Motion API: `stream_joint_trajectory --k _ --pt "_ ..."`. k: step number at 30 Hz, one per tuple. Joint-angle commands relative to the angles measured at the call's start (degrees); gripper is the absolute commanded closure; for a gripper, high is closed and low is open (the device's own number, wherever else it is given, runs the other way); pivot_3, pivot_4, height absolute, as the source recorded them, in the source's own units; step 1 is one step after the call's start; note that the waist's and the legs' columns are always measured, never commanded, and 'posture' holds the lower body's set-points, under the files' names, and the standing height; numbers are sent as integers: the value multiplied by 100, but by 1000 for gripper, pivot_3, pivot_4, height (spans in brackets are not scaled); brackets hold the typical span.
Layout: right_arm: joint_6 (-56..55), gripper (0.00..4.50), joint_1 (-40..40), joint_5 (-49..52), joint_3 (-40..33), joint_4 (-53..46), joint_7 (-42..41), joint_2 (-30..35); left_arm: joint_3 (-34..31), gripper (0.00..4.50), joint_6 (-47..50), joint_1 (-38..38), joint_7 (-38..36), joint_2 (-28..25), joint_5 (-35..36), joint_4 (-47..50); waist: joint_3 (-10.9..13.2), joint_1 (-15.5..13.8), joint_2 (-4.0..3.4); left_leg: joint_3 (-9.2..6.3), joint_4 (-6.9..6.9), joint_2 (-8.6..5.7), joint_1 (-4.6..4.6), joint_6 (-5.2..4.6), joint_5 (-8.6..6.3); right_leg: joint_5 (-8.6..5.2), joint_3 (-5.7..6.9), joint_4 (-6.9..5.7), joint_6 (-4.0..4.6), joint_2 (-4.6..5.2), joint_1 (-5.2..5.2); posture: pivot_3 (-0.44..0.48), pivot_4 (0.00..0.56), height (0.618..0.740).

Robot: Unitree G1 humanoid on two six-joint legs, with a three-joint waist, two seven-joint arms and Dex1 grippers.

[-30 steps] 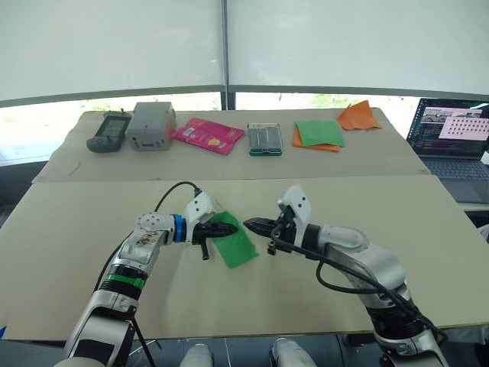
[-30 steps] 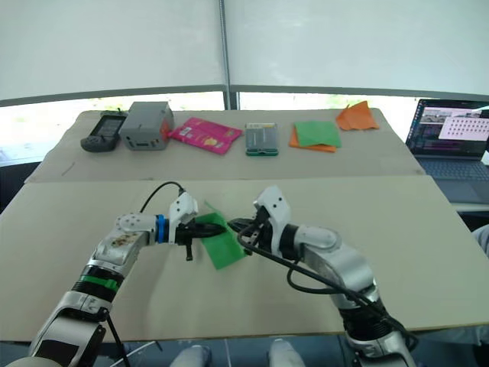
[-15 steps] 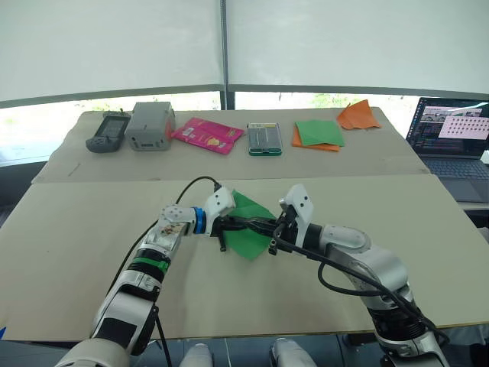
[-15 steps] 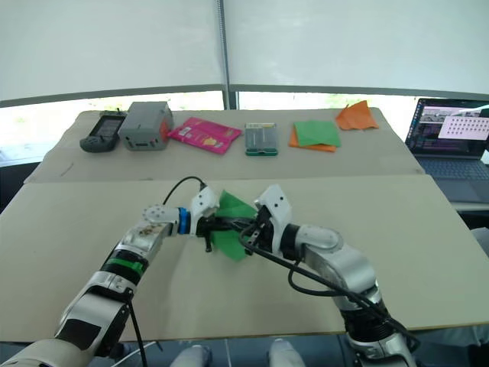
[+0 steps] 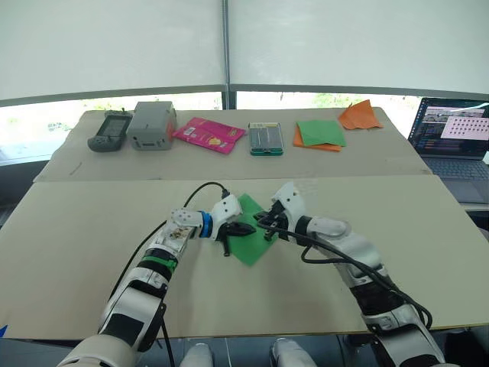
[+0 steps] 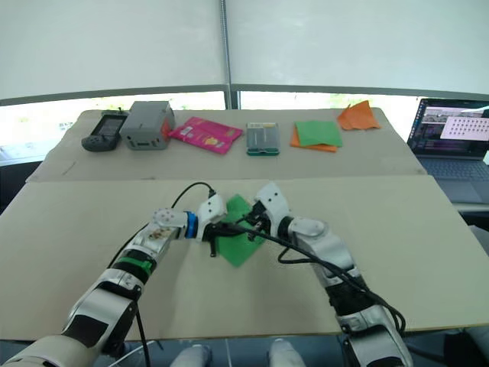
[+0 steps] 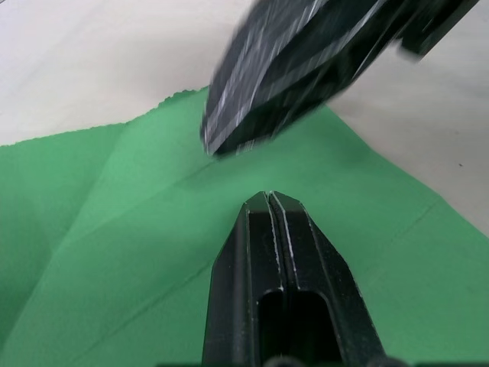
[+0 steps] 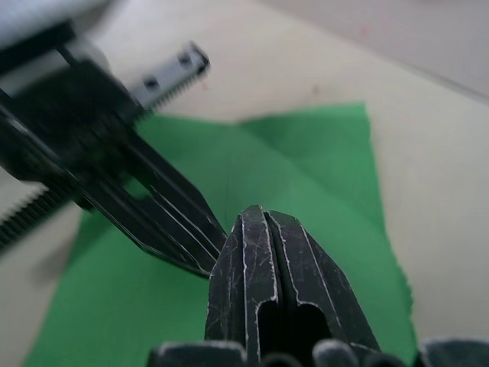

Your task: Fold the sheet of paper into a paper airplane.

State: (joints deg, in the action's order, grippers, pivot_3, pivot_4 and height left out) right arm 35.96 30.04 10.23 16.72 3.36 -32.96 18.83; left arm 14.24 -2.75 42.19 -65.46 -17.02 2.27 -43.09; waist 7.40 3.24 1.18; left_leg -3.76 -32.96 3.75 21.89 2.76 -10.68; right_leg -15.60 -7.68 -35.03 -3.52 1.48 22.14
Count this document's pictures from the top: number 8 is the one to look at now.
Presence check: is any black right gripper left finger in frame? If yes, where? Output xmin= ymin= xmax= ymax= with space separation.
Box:
xmin=203 ymin=205 xmax=286 ymax=367

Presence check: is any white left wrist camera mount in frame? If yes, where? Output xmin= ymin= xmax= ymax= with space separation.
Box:
xmin=0 ymin=0 xmax=112 ymax=77

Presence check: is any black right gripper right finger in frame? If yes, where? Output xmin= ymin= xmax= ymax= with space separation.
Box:
xmin=263 ymin=209 xmax=383 ymax=355

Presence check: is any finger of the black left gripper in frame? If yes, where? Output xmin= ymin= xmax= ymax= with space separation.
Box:
xmin=114 ymin=117 xmax=230 ymax=256
xmin=78 ymin=167 xmax=222 ymax=279

